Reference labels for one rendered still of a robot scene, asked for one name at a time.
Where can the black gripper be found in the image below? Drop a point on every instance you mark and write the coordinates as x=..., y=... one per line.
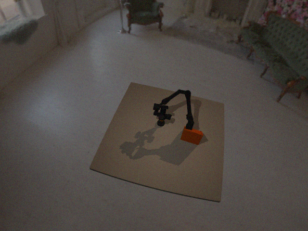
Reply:
x=168, y=116

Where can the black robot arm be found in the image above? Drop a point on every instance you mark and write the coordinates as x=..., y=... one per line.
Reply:
x=163, y=107

